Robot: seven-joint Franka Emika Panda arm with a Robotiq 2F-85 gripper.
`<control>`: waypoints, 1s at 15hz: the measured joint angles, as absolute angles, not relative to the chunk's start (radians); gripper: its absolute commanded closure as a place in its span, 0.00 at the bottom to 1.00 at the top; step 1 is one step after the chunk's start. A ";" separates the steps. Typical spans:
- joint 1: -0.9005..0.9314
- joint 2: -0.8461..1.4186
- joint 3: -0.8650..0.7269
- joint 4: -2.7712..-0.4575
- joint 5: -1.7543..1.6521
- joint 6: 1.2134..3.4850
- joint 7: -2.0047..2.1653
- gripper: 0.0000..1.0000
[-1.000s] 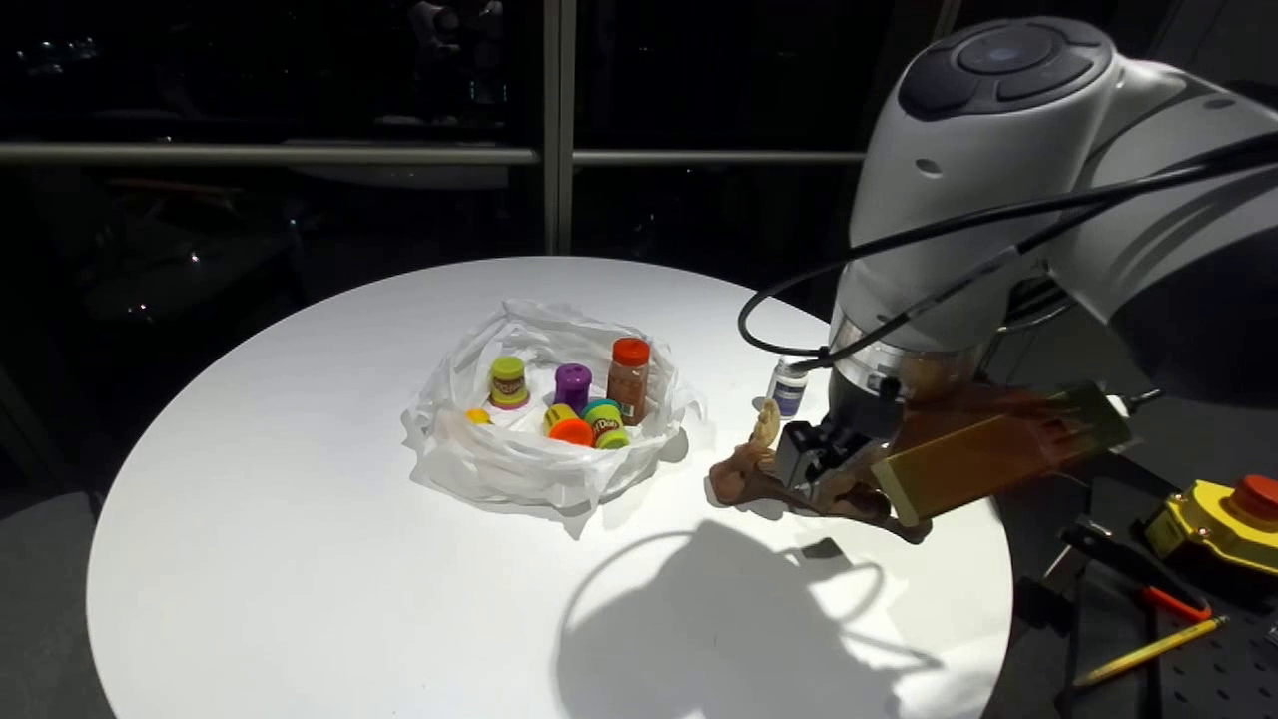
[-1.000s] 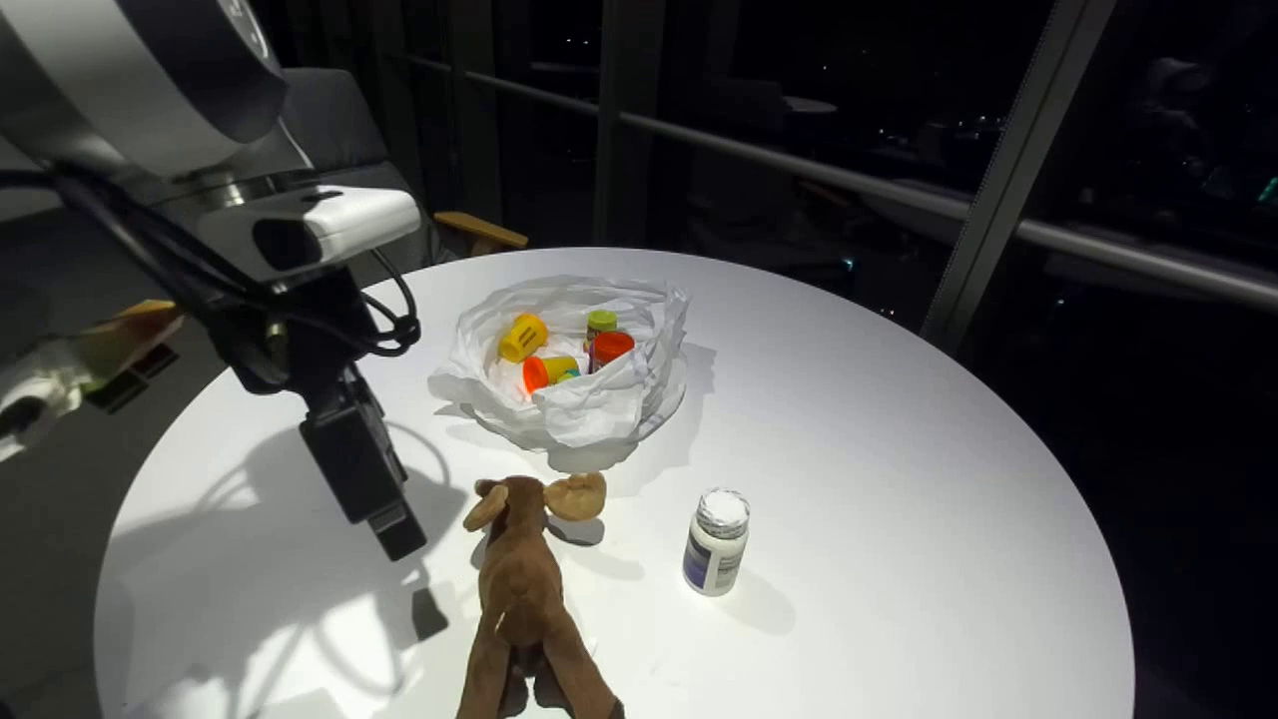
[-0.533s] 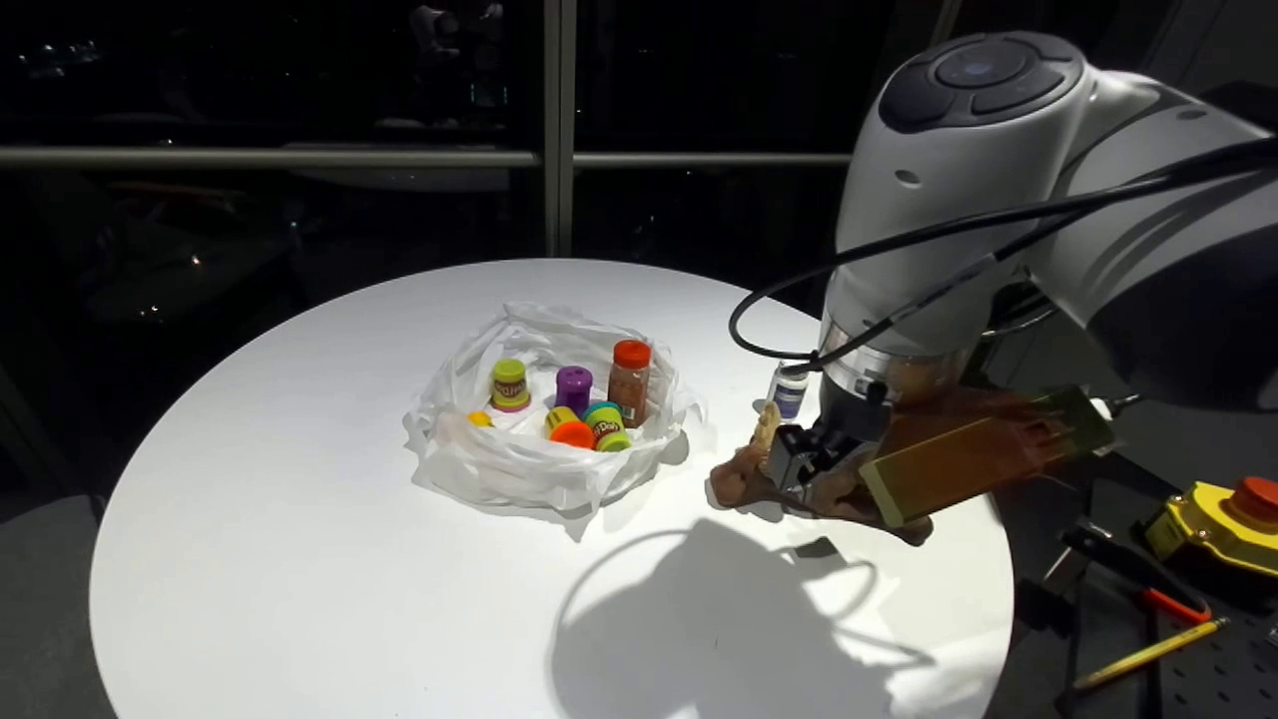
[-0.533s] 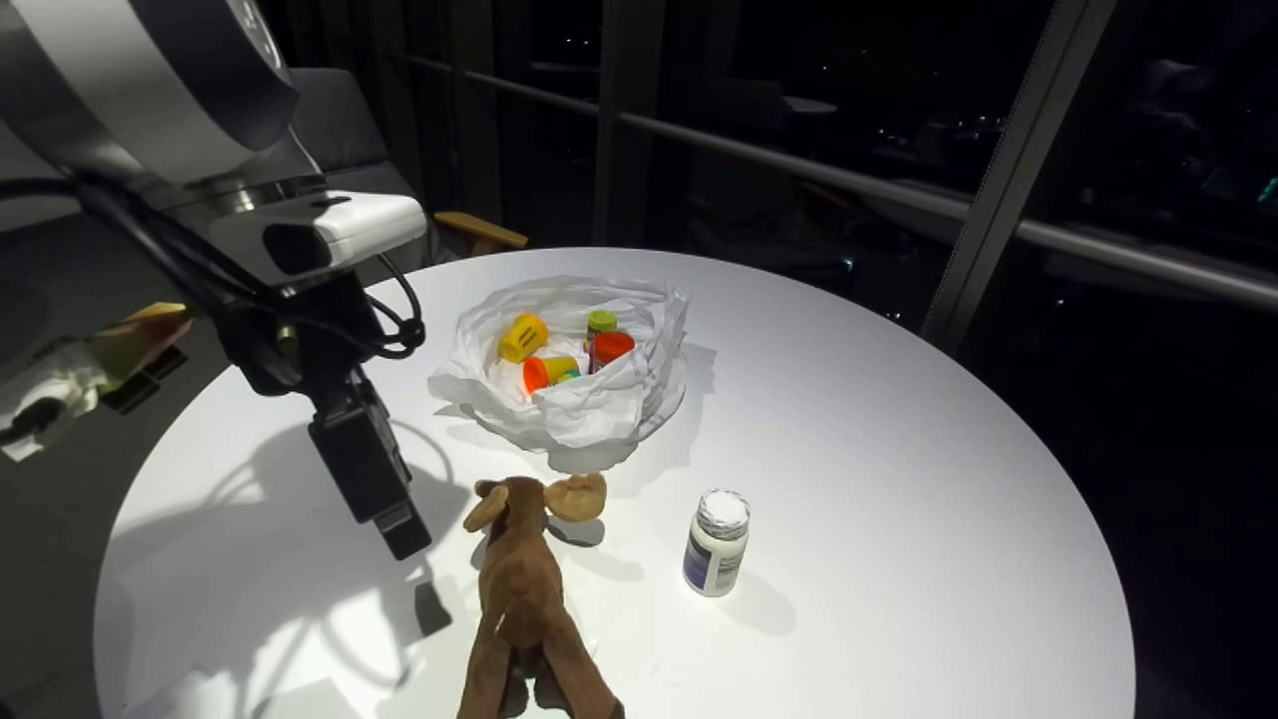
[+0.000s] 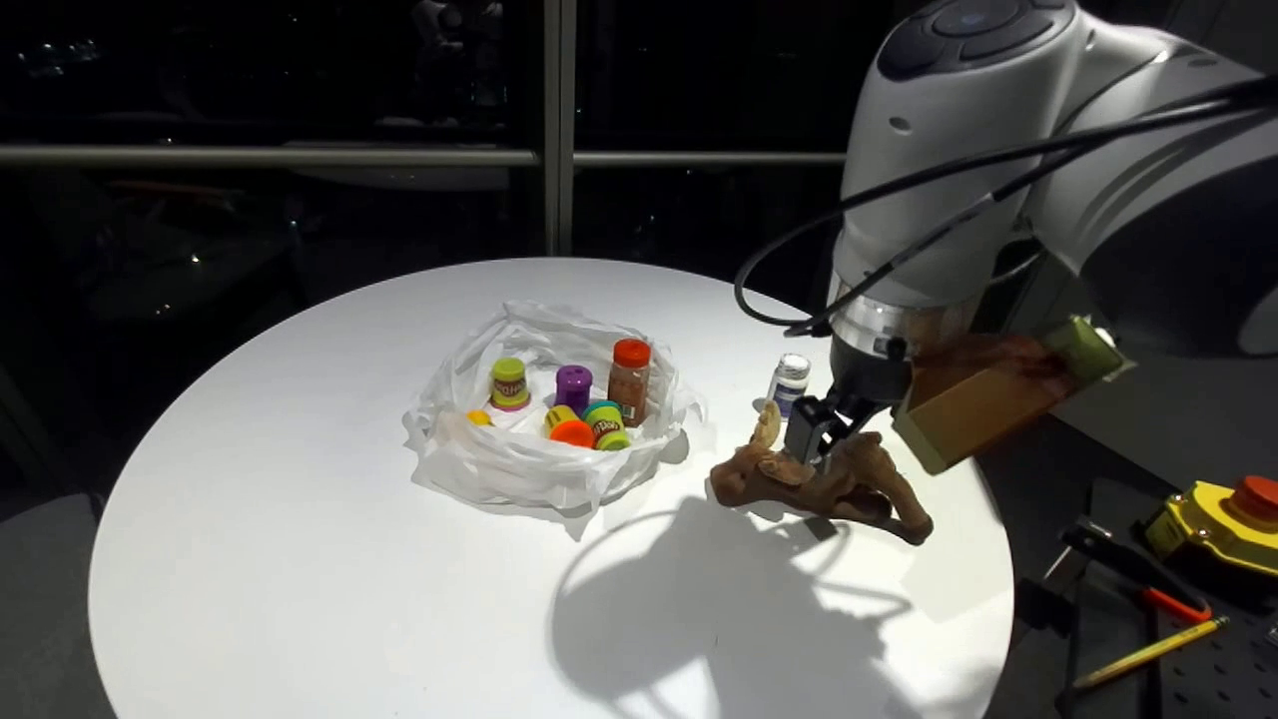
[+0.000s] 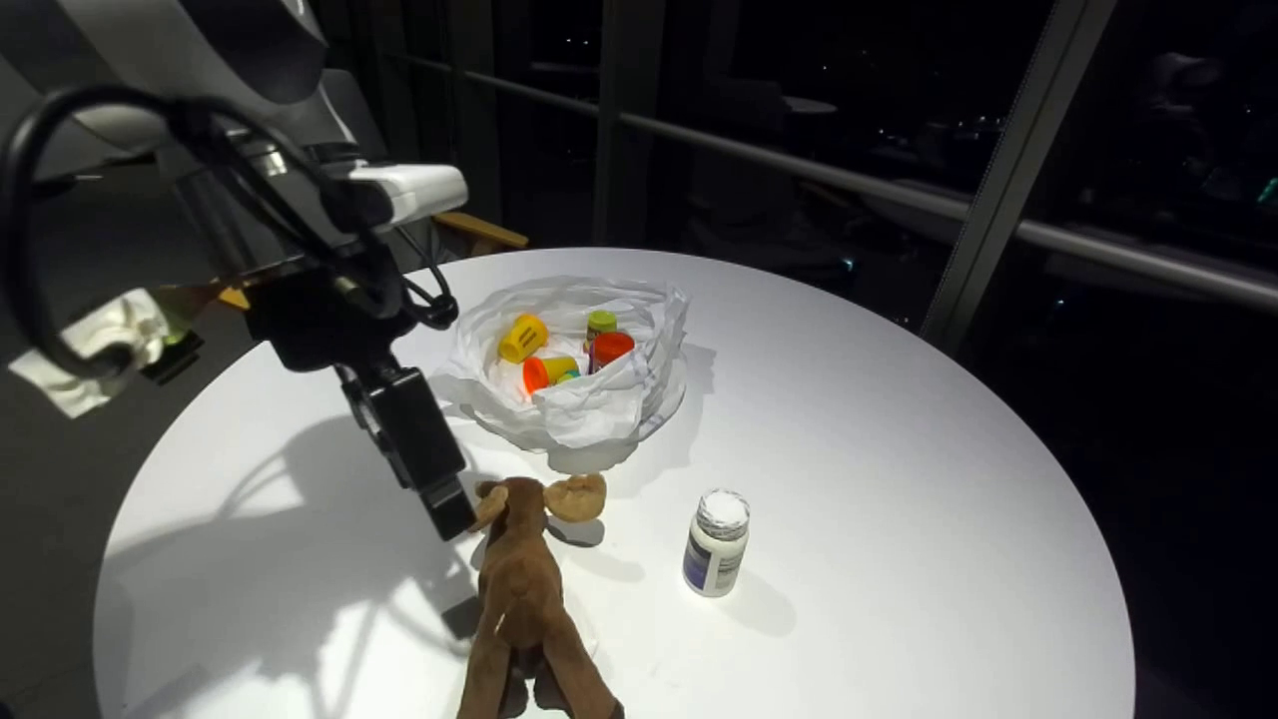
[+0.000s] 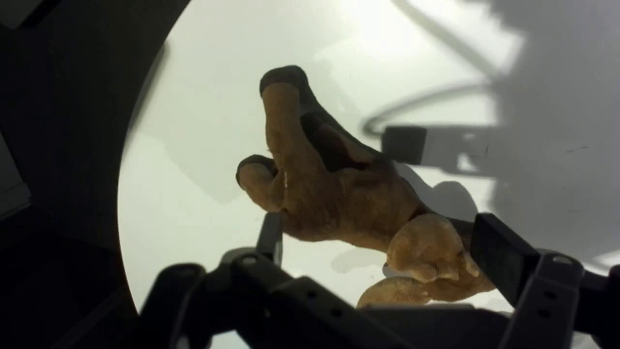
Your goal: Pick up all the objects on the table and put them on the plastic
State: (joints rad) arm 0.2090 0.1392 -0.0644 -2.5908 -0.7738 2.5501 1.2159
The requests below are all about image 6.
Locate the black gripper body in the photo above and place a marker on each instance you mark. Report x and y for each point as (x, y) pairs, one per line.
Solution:
(323, 319)

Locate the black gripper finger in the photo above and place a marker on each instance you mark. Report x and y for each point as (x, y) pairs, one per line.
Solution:
(361, 402)
(426, 444)

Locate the play-doh can orange lid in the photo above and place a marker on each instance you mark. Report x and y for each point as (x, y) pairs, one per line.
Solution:
(539, 371)

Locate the play-doh can yellow lid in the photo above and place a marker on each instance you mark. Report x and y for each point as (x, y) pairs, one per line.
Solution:
(522, 336)

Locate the play-doh can green lid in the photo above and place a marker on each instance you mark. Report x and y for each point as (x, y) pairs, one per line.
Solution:
(568, 368)

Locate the brown moose plush toy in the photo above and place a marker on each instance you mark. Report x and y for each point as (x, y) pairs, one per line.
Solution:
(522, 584)

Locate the white pill bottle blue label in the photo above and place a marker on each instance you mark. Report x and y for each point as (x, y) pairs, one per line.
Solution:
(715, 546)

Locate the white crumpled plastic bag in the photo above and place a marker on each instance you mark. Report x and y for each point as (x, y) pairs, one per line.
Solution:
(583, 406)

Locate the grey chair wooden legs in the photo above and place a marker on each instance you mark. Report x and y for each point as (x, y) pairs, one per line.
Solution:
(473, 230)

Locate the grey window mullion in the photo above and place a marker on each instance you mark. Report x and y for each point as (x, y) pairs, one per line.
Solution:
(1020, 173)

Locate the dark window post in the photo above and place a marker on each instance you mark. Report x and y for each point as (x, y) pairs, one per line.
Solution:
(628, 103)

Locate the grey window rail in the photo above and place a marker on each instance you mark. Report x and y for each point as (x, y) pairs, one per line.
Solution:
(852, 185)

